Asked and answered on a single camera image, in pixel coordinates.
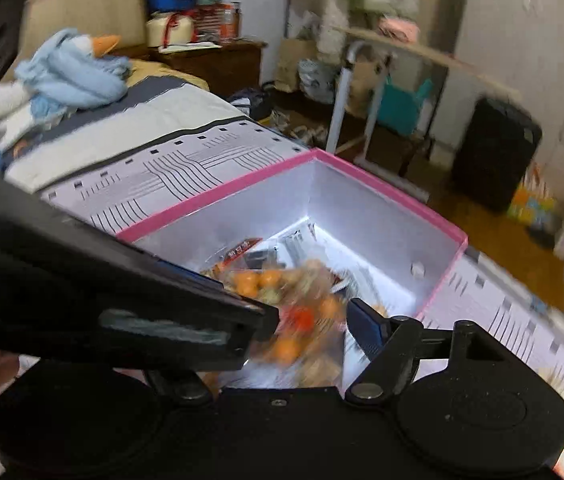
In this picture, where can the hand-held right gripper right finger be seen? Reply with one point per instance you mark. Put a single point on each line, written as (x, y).
(364, 324)

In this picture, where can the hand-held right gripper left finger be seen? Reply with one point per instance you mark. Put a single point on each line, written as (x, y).
(182, 387)

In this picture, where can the clear bag of mixed snacks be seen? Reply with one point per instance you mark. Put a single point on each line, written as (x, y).
(302, 320)

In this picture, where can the pink-rimmed white cardboard box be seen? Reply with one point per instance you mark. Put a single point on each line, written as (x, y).
(362, 220)

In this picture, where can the red label snack packet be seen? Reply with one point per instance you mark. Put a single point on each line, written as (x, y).
(239, 252)

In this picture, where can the beige headboard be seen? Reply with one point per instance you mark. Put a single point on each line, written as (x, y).
(87, 15)

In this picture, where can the blue plush goose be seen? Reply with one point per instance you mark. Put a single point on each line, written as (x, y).
(72, 75)

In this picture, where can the striped patterned blanket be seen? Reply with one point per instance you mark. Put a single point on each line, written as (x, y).
(172, 160)

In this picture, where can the white box with red ribbon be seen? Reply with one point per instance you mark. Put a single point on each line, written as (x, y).
(169, 30)

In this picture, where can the white papers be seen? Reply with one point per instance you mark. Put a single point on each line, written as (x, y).
(189, 47)

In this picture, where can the pair of shoes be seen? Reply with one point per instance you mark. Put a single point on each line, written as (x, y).
(297, 127)

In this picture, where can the colourful printed bag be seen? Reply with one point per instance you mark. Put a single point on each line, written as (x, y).
(529, 205)

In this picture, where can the dark backpack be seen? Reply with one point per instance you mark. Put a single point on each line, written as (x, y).
(252, 102)

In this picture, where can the black suitcase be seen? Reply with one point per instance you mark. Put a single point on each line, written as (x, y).
(492, 155)

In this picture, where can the teal bag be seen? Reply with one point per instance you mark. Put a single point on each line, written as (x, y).
(402, 105)

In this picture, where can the red striped box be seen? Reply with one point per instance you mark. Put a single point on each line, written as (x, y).
(218, 21)

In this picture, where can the wooden nightstand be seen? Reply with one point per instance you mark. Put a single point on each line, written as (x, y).
(222, 67)

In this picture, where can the white plastic bag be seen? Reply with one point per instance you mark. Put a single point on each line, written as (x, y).
(317, 80)

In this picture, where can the rolling side table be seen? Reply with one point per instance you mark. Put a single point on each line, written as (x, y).
(412, 50)

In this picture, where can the white wardrobe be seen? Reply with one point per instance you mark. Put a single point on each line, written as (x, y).
(537, 60)

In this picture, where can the white fluffy post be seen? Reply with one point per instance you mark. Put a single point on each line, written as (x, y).
(337, 15)

